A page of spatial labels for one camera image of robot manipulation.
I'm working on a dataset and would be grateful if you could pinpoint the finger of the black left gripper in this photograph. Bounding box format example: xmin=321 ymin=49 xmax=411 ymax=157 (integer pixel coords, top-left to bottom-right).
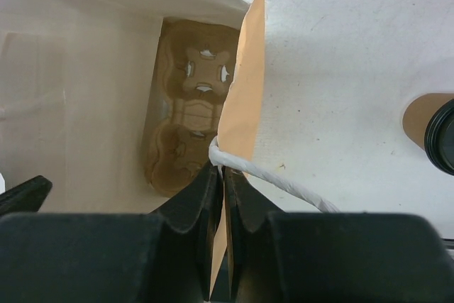
xmin=0 ymin=175 xmax=52 ymax=215

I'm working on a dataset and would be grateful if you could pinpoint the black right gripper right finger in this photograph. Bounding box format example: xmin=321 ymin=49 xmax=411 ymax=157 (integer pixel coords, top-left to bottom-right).
xmin=223 ymin=168 xmax=447 ymax=302

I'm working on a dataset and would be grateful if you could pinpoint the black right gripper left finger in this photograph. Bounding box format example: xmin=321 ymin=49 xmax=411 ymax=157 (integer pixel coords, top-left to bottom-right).
xmin=1 ymin=164 xmax=222 ymax=302

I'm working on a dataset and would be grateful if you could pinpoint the brown paper takeout bag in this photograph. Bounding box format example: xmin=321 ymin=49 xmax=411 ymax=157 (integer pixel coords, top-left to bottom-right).
xmin=0 ymin=0 xmax=343 ymax=303

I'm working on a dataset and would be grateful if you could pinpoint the brown paper coffee cup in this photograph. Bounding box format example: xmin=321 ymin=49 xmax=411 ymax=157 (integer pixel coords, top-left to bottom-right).
xmin=402 ymin=93 xmax=453 ymax=150

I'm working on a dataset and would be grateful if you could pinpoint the brown pulp cup carrier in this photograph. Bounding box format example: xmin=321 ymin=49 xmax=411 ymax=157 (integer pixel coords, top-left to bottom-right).
xmin=143 ymin=20 xmax=239 ymax=197

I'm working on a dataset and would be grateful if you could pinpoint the black plastic cup lid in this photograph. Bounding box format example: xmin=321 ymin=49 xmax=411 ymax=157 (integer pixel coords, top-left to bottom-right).
xmin=424 ymin=99 xmax=453 ymax=176

